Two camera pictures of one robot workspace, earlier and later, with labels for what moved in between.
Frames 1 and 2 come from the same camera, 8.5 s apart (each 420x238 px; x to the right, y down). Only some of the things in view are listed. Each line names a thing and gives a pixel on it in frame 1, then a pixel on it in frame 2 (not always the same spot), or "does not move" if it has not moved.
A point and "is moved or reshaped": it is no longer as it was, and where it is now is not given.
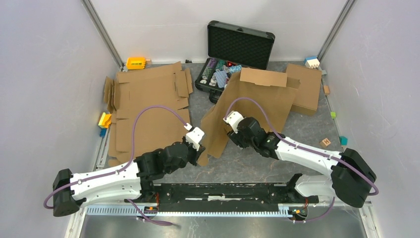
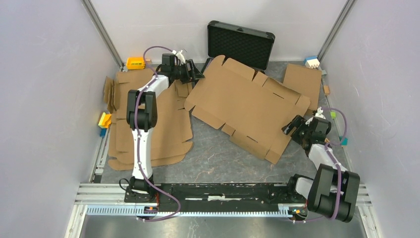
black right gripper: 236,138 → 296,122
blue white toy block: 312,62 does not move
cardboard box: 271,90 is moved or reshaped
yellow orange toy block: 105,120 does not move
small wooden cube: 326,89 does not move
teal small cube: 343,140 does not move
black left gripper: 196,154 → 190,74
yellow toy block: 135,63 does not move
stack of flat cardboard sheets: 164,85 does not move
